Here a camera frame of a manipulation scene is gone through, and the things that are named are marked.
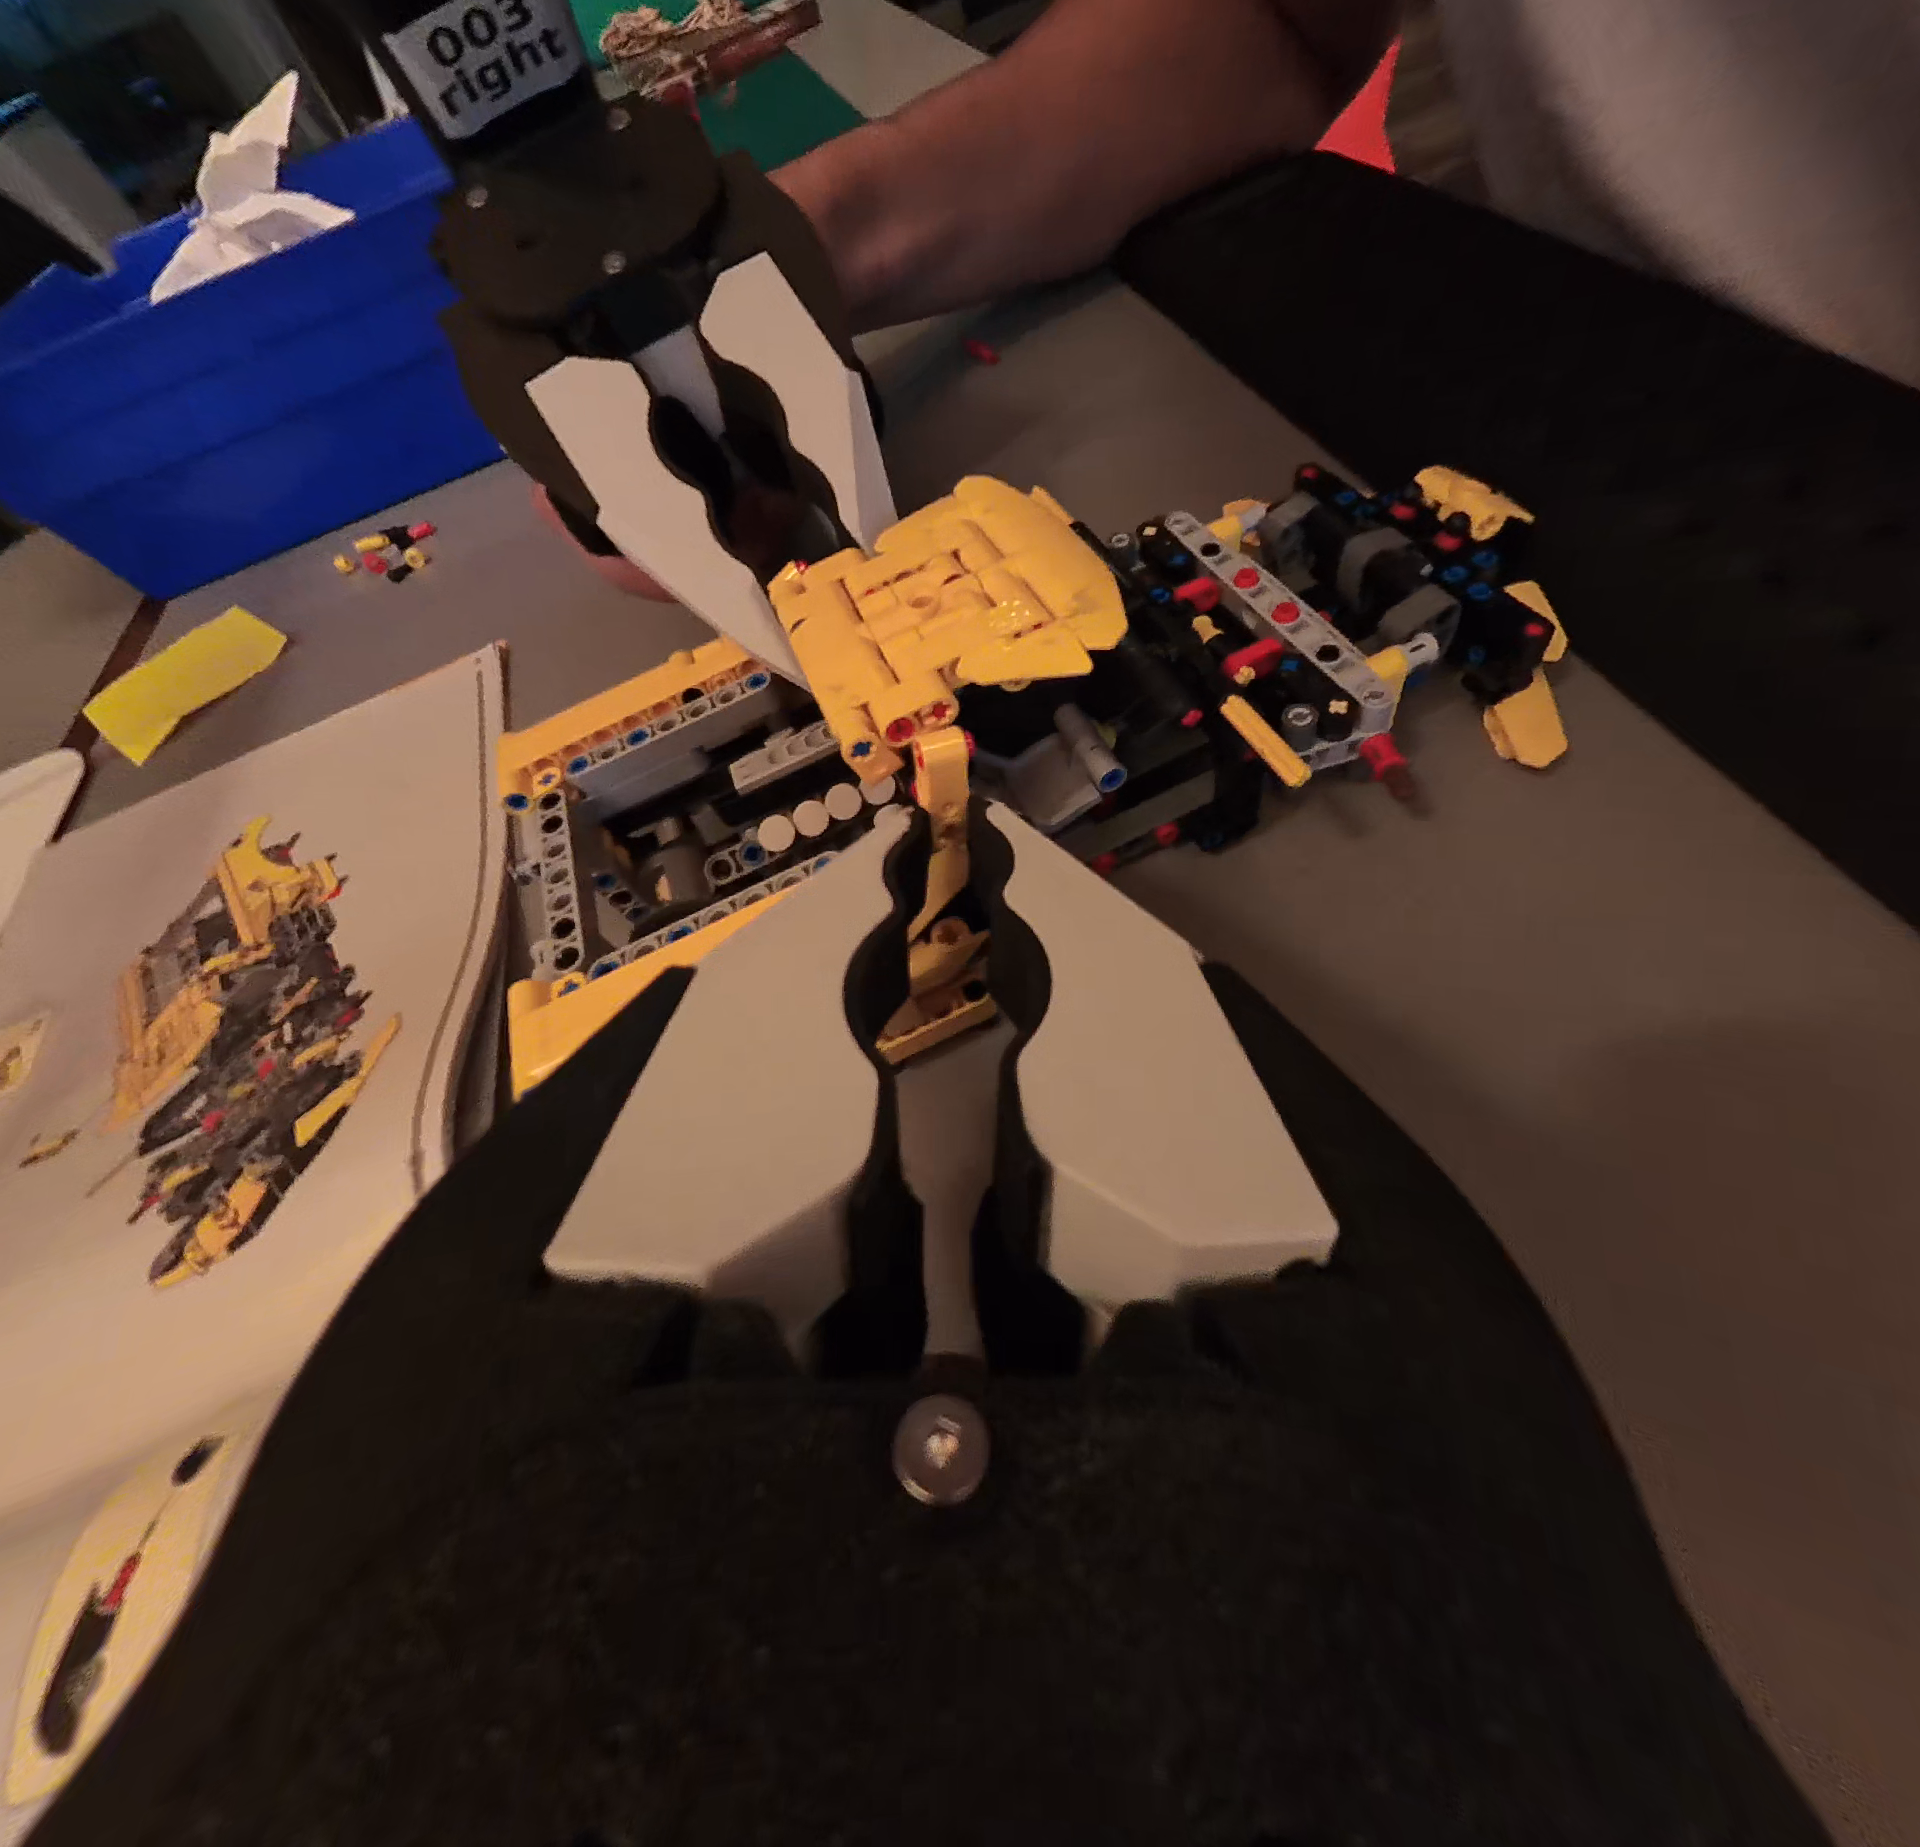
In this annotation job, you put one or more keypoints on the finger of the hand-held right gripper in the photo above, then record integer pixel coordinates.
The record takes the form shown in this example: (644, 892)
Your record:
(811, 393)
(630, 467)

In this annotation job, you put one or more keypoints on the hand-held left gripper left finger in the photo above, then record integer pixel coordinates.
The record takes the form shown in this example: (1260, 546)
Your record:
(706, 1128)

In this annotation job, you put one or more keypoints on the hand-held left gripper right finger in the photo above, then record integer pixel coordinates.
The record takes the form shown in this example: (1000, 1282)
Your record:
(1185, 1128)

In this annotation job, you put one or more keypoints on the yellow toy brick car model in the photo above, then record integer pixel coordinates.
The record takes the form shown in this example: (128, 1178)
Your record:
(960, 602)

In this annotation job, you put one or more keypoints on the yellow brick beam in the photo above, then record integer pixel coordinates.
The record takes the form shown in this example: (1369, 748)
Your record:
(945, 798)

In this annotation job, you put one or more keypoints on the person's right forearm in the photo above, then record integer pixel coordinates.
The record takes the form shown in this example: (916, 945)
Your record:
(1050, 152)

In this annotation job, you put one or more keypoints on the grey desk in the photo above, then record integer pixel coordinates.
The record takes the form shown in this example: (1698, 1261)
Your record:
(1500, 1053)

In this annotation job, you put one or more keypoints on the person's right hand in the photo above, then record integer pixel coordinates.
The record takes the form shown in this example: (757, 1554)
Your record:
(622, 576)

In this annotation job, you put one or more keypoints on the pile of small brick pins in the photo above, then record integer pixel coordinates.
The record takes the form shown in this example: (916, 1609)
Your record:
(396, 538)

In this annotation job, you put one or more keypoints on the crumpled white paper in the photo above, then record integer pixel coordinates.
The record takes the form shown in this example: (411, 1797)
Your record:
(247, 213)

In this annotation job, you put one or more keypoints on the blue plastic bin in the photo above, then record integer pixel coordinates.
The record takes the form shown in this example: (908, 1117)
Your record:
(226, 422)

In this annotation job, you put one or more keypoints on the open instruction booklet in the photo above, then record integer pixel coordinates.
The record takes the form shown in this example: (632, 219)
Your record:
(301, 767)

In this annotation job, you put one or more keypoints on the yellow paper sheet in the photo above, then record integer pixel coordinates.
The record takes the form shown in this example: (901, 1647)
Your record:
(181, 685)

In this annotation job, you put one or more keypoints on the white sign stand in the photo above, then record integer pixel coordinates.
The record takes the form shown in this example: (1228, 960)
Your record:
(36, 827)

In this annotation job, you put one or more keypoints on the person's white shirt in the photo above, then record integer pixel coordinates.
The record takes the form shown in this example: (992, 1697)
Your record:
(1650, 108)

